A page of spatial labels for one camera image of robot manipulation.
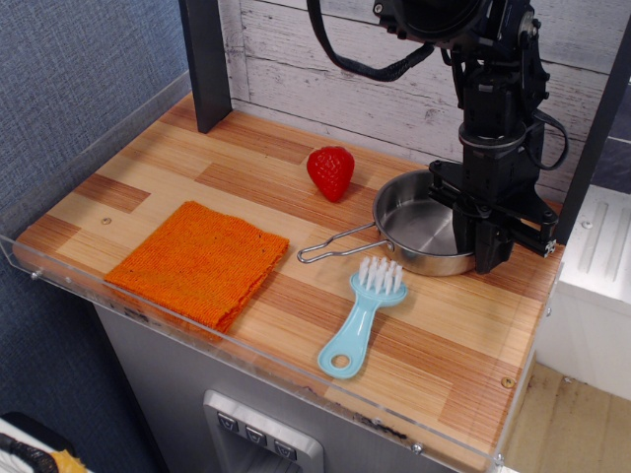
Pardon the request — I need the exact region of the grey toy fridge cabinet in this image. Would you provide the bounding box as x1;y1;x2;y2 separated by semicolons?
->
93;303;474;473

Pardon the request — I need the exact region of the black braided cable bottom left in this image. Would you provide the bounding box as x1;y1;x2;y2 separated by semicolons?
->
0;433;58;473

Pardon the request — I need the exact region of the red plastic strawberry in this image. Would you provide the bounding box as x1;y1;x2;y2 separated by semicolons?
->
307;146;355;202

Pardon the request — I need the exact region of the dark grey right post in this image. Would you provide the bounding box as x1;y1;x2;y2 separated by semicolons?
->
556;26;630;244

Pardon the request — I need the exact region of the orange folded cloth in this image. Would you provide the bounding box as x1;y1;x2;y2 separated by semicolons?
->
105;201;290;333

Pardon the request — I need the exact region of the dark grey post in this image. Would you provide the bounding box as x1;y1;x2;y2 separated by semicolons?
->
556;26;630;244
178;0;233;133

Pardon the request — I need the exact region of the dark grey left post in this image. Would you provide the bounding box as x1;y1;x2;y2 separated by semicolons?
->
178;0;233;133

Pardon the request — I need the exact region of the white toy sink unit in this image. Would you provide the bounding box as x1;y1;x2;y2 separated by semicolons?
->
534;185;630;399

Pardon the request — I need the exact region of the light blue dish brush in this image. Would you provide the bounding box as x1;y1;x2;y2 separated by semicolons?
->
317;256;408;379

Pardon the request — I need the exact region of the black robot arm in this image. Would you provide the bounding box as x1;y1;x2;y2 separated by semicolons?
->
374;1;559;274

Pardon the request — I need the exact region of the stainless steel pot with handle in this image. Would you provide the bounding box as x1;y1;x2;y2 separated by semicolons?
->
297;169;475;277

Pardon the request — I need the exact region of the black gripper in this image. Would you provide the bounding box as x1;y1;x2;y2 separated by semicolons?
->
427;142;561;276

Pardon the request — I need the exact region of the clear acrylic guard rail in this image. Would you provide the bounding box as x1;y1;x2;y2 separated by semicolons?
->
1;70;560;472

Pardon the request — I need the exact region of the silver dispenser button panel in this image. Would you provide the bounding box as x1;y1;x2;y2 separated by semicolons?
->
203;390;324;472

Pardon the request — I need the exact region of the yellow object bottom left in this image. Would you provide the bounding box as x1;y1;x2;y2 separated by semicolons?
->
50;450;90;473

